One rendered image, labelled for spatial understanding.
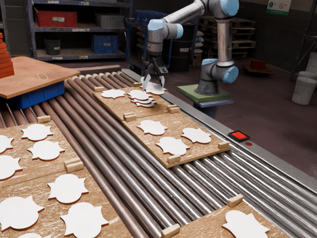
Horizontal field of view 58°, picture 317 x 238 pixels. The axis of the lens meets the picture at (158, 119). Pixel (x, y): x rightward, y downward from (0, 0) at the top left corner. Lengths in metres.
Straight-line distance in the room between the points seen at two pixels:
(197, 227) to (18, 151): 0.74
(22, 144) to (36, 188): 0.29
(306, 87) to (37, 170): 4.39
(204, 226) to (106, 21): 5.18
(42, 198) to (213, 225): 0.54
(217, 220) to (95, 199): 0.39
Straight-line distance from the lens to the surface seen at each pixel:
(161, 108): 1.61
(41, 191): 1.03
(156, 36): 1.48
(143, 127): 1.37
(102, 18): 5.77
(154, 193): 1.04
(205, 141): 1.32
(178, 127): 1.43
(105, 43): 5.91
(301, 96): 5.03
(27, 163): 1.18
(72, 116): 1.54
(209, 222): 0.95
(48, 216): 0.95
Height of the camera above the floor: 1.59
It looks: 26 degrees down
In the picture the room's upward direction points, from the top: 6 degrees clockwise
